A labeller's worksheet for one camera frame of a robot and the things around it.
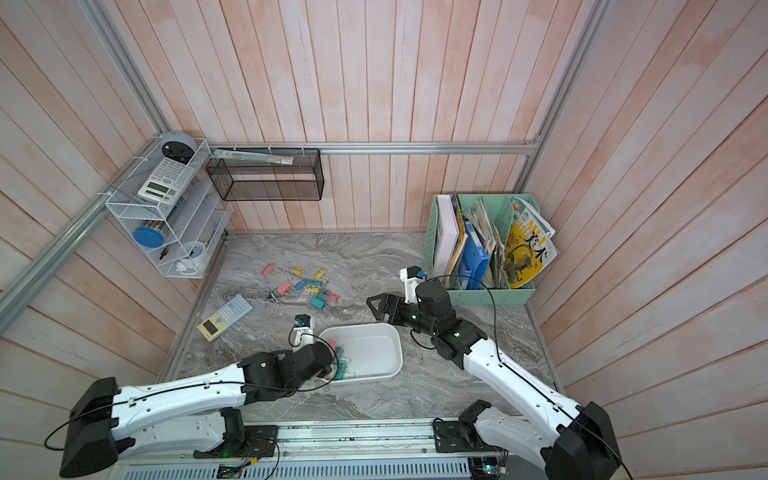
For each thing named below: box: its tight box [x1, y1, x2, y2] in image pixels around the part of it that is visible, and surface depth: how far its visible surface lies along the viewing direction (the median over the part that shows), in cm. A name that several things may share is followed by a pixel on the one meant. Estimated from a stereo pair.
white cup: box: [176, 241, 206, 275], surface depth 93 cm
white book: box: [433, 194, 459, 279], surface depth 92 cm
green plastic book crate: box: [423, 193, 541, 305], surface depth 94 cm
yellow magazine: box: [504, 197, 560, 289], surface depth 93 cm
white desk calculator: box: [138, 157, 194, 206], surface depth 79 cm
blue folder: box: [462, 221, 489, 290], surface depth 88 cm
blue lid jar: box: [133, 227, 164, 248], surface depth 78 cm
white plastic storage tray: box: [318, 323, 403, 384], surface depth 90 cm
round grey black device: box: [161, 132, 197, 165], surface depth 84 cm
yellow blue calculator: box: [196, 294, 253, 342], surface depth 97 cm
